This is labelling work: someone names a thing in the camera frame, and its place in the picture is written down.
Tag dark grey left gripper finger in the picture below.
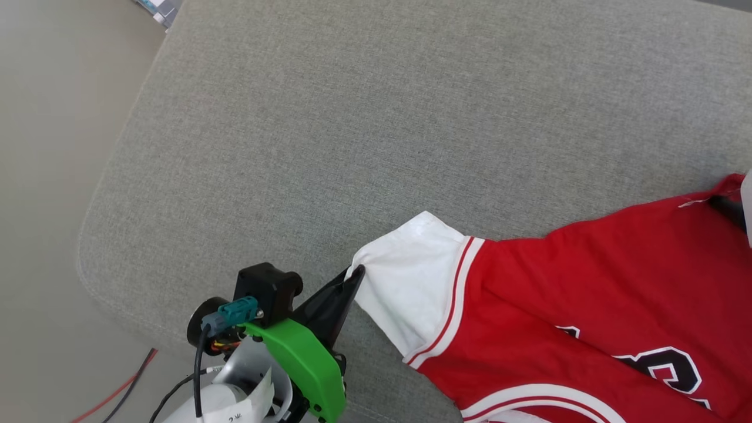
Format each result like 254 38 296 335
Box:
291 267 360 333
314 264 367 354

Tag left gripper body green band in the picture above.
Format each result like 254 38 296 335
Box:
242 316 348 423

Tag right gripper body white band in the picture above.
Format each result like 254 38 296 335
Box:
740 170 752 249

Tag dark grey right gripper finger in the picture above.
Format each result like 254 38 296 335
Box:
707 195 748 231

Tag red basketball jersey white sleeves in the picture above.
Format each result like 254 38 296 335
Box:
345 170 752 423

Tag white power supply box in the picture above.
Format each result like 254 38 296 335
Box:
132 0 184 31

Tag black left arm cable teal plug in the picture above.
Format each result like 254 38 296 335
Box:
148 296 260 423

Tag black floor cable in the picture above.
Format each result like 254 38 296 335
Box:
101 351 155 423

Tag red floor cable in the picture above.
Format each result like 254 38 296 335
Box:
70 348 159 423

